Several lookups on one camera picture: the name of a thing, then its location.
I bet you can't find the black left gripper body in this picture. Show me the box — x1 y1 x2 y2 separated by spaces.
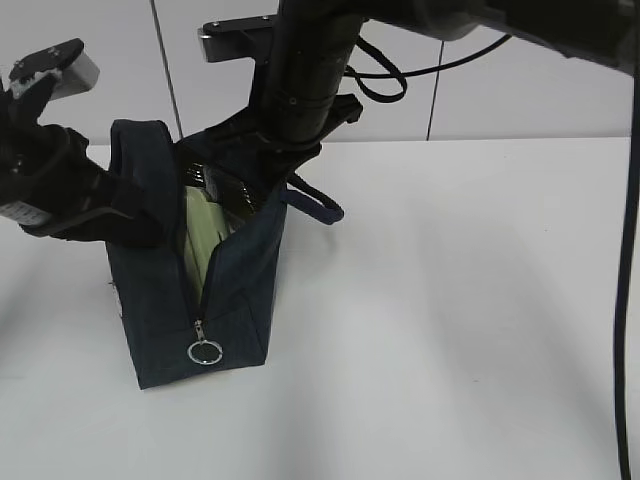
1 84 110 238

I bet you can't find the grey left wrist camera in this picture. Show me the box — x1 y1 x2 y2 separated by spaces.
9 38 100 100

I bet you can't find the silver zipper pull ring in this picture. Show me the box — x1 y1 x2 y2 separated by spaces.
186 318 224 366

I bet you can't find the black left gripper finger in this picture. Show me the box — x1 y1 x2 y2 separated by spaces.
97 171 155 220
47 209 164 248

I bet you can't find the green lid glass container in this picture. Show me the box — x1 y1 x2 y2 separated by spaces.
183 186 231 303

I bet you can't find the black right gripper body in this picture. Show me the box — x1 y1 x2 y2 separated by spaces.
202 92 363 192

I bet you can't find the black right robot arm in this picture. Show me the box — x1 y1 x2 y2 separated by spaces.
199 1 639 170

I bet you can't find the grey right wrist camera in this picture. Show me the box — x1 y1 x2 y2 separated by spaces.
198 15 277 65

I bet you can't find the dark blue lunch bag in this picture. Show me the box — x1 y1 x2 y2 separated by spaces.
106 120 344 389

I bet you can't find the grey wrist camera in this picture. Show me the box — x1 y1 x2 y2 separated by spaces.
9 38 100 100
198 15 277 65

